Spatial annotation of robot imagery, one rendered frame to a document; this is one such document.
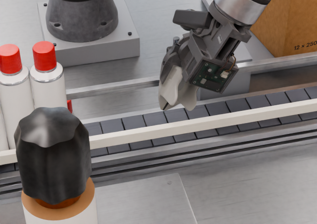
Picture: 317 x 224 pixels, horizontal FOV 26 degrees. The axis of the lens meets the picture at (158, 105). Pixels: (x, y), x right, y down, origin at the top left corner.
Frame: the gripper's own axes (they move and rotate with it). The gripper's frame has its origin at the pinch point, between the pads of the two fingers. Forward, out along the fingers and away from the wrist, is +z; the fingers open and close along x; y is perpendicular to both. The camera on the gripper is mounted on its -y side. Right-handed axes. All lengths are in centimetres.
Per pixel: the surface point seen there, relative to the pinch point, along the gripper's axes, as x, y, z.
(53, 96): -19.8, 3.2, 3.0
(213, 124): 7.8, 4.5, -1.1
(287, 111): 19.2, 4.5, -7.9
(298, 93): 25.2, -2.6, -8.2
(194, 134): 6.5, 3.6, 2.6
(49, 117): -29.9, 27.6, -10.9
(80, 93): -13.2, -2.5, 4.8
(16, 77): -26.0, 2.0, 2.2
